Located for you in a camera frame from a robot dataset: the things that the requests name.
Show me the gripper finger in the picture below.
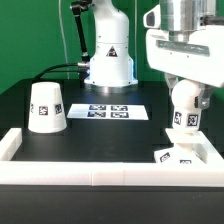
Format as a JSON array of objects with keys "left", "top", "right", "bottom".
[
  {"left": 198, "top": 83, "right": 214, "bottom": 109},
  {"left": 164, "top": 73, "right": 179, "bottom": 95}
]

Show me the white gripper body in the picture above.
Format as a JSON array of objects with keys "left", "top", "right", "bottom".
[{"left": 143, "top": 4, "right": 224, "bottom": 88}]

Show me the white lamp bulb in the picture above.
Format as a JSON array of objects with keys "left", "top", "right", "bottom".
[{"left": 171, "top": 79, "right": 201, "bottom": 133}]

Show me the white lamp base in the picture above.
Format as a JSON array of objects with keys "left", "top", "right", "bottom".
[{"left": 154, "top": 128, "right": 203, "bottom": 165}]

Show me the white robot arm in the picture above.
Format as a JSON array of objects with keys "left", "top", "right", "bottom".
[{"left": 86, "top": 0, "right": 224, "bottom": 109}]

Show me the white lamp shade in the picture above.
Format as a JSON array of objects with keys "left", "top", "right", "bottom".
[{"left": 28, "top": 82, "right": 67, "bottom": 133}]

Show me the white marker sheet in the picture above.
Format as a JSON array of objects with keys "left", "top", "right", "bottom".
[{"left": 67, "top": 104, "right": 148, "bottom": 120}]

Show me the white U-shaped fence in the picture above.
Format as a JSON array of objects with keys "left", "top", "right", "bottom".
[{"left": 0, "top": 128, "right": 224, "bottom": 187}]

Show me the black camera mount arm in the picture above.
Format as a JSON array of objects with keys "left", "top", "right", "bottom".
[{"left": 70, "top": 0, "right": 92, "bottom": 62}]

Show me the black cable bundle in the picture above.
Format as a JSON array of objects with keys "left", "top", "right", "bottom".
[{"left": 32, "top": 61, "right": 88, "bottom": 82}]

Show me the white hanging cable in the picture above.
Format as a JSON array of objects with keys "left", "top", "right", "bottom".
[{"left": 58, "top": 0, "right": 71, "bottom": 80}]

